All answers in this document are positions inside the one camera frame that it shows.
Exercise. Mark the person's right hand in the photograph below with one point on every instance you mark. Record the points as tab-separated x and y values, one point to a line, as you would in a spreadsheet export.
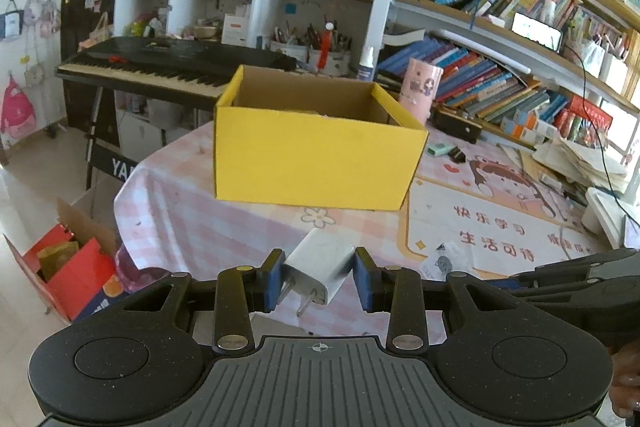
627	382

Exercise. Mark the white and blue hanging bag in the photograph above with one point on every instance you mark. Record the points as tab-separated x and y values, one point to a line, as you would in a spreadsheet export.
10	24

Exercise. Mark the white box with red label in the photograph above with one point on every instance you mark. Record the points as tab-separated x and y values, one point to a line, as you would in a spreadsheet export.
235	29

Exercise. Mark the crumpled white paper wrapper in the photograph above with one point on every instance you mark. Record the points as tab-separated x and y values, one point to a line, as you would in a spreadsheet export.
447	263

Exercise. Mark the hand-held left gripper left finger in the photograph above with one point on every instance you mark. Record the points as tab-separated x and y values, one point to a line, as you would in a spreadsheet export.
274	281

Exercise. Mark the stack of loose papers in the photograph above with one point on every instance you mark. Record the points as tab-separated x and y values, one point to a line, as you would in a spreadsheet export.
580	167

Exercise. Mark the cartoon printed desk mat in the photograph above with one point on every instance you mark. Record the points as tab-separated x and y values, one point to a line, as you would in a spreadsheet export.
500	227

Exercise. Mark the white charger plug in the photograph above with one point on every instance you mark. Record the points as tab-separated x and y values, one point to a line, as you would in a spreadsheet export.
320	262

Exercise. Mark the white storage containers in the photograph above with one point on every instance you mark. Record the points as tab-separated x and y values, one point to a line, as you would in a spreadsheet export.
607	69

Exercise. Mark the red cardboard box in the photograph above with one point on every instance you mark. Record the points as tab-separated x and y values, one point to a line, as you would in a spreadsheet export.
82	279

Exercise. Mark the white pen holder with pens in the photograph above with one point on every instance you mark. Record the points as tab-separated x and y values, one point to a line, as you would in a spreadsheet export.
300	52

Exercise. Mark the black case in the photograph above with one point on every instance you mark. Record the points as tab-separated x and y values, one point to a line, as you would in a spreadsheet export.
457	124

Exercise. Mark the small white spray bottle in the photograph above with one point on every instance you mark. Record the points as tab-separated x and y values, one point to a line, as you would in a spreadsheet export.
366	67

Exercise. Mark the black keyboard stand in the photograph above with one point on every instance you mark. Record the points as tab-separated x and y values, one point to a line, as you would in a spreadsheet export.
107	157

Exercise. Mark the yellow cardboard box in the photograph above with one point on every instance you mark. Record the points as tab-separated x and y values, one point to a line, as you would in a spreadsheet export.
310	157

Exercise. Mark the long row of leaning books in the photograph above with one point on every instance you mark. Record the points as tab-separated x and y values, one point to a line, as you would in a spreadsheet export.
480	82

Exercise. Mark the purple plastic container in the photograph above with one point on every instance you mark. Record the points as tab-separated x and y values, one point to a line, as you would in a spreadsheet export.
140	269

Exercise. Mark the pink printed tumbler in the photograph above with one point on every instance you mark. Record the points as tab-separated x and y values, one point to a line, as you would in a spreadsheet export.
421	89

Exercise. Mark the black electronic keyboard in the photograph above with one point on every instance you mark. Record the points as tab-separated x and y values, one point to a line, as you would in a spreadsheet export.
165	62

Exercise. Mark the green eraser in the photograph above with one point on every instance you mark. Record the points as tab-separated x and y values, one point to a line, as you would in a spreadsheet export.
439	150

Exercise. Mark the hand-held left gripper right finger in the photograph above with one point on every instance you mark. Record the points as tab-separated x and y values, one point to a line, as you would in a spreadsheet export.
364	283

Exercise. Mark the white plastic device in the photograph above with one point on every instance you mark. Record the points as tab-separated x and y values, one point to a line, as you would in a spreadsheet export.
607	217

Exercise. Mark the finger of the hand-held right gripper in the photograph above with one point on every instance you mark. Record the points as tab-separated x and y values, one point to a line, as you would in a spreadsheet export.
520	283
600	264

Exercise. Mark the smartphone with lit screen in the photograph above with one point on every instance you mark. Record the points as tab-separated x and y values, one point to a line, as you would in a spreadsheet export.
536	31

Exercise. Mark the pink checked tablecloth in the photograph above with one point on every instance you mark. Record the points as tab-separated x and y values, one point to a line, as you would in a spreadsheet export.
175	207

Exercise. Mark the white desktop shelf unit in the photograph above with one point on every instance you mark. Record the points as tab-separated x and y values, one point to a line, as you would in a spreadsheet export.
260	2

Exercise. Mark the pink hanging bags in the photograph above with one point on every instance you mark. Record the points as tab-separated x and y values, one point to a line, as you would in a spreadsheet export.
42	12

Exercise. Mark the pink child backpack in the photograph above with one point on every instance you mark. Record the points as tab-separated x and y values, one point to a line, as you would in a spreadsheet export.
17	112

